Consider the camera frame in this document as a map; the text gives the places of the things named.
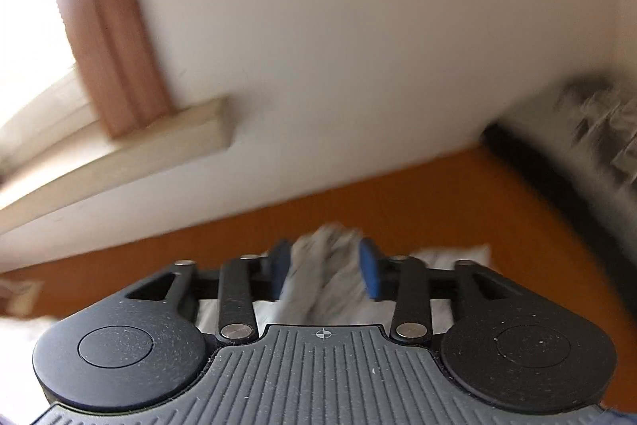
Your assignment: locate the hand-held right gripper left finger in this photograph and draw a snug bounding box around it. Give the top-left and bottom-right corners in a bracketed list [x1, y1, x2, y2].
[127, 240, 292, 341]

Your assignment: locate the white framed window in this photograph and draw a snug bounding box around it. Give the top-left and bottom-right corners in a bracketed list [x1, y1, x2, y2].
[0, 0, 107, 187]

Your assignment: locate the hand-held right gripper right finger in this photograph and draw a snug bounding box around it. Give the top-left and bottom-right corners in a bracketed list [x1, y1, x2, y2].
[359, 238, 521, 341]

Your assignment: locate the cream window sill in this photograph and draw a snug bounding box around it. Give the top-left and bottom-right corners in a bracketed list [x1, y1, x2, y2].
[0, 67, 234, 234]

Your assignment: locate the black folded cloth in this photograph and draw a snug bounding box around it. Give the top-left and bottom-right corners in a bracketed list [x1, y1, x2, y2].
[480, 121, 637, 311]

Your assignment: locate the white patterned garment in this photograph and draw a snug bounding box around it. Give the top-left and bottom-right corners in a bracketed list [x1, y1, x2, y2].
[0, 222, 493, 346]

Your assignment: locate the brown wooden window trim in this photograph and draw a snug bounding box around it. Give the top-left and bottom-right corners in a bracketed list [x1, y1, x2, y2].
[50, 0, 175, 139]

